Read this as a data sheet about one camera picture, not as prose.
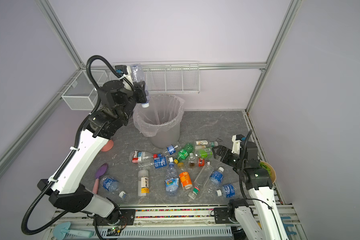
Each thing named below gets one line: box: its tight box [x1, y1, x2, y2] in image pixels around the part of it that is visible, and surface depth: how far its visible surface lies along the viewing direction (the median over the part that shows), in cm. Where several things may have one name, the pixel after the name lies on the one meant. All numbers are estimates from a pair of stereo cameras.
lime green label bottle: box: [194, 148, 214, 160], surface depth 93 cm
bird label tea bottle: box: [194, 139, 218, 147], surface depth 98 cm
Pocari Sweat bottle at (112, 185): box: [100, 175, 127, 199], surface depth 81 cm
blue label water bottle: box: [205, 166, 225, 198], surface depth 82 cm
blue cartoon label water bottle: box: [164, 162, 180, 197], surface depth 82 cm
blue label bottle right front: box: [216, 184, 236, 198], surface depth 79 cm
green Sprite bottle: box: [173, 143, 195, 165], surface depth 93 cm
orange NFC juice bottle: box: [179, 171, 193, 190], surface depth 82 cm
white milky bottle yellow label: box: [137, 169, 150, 197], surface depth 82 cm
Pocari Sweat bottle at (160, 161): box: [153, 154, 168, 169], surface depth 89 cm
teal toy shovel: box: [53, 221, 94, 240], surface depth 70 cm
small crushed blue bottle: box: [166, 144, 179, 155], surface depth 95 cm
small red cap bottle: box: [198, 157, 205, 167], surface depth 90 cm
